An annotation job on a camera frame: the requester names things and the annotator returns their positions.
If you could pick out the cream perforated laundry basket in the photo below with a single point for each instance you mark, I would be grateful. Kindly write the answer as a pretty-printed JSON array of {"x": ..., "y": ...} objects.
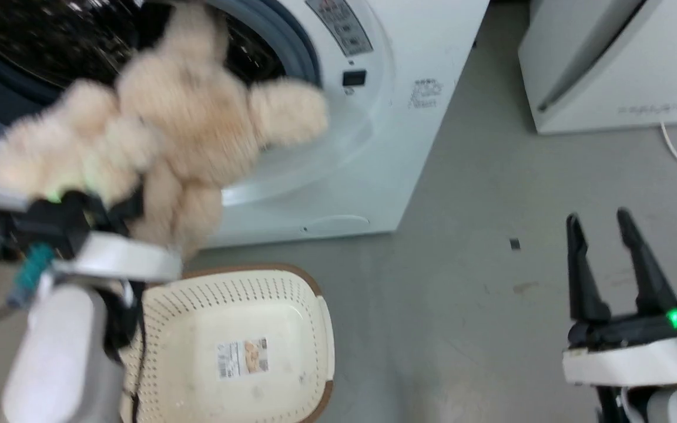
[{"x": 238, "y": 352}]

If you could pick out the label sticker in basket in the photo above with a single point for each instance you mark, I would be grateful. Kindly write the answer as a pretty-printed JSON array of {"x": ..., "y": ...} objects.
[{"x": 243, "y": 358}]

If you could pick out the white front-load washing machine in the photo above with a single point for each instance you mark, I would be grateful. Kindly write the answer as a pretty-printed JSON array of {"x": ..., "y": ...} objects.
[{"x": 374, "y": 147}]

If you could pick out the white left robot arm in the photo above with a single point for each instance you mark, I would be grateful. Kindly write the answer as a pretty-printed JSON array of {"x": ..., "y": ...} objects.
[{"x": 56, "y": 358}]

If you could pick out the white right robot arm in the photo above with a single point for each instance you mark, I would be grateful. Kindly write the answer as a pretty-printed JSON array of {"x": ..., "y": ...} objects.
[{"x": 656, "y": 405}]

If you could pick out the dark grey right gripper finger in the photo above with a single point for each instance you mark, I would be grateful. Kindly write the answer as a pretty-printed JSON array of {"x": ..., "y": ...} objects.
[
  {"x": 644, "y": 264},
  {"x": 584, "y": 276}
]

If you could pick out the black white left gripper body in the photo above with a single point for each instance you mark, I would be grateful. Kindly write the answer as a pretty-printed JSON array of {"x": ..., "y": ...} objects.
[{"x": 103, "y": 252}]

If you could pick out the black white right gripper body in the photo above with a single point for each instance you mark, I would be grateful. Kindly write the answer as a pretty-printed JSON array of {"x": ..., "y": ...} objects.
[{"x": 638, "y": 346}]

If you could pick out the beige plush teddy bear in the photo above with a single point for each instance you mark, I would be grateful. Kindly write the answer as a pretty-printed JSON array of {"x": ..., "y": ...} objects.
[{"x": 191, "y": 111}]

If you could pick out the white appliance cabinet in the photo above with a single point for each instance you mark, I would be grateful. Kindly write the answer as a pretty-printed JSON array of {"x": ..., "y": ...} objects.
[{"x": 620, "y": 59}]

